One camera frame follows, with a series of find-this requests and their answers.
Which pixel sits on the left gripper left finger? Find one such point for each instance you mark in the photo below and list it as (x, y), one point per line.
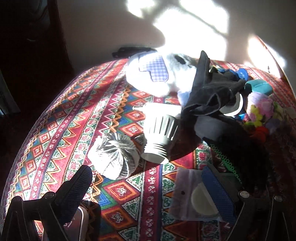
(71, 193)

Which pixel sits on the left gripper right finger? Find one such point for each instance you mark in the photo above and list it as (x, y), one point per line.
(219, 195)

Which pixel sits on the clear bag with round pad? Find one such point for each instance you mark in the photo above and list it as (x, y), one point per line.
(191, 200)

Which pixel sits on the black cloth garment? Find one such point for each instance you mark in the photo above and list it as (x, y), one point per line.
(211, 90)

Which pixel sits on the white cylindrical tube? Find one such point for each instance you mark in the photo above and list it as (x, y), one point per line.
(234, 107)

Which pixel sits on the artificial flower bunch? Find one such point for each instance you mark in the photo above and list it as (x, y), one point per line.
(263, 116)

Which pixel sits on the white LED light bulb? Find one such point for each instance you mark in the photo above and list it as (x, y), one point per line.
(160, 131)

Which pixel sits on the teal glasses case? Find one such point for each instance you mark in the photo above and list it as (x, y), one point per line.
(260, 86)

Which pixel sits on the blue plastic toy figure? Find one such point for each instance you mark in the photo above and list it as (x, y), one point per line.
(241, 73)

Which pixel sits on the white plush bear gingham patch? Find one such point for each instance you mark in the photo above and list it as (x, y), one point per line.
(160, 74)

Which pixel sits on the black object behind table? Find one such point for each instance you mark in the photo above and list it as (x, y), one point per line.
(126, 52)

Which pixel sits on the smartphone pink case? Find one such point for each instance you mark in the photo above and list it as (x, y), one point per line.
(85, 224)

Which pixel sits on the patterned red tablecloth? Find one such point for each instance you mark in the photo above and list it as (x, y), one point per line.
(100, 101)

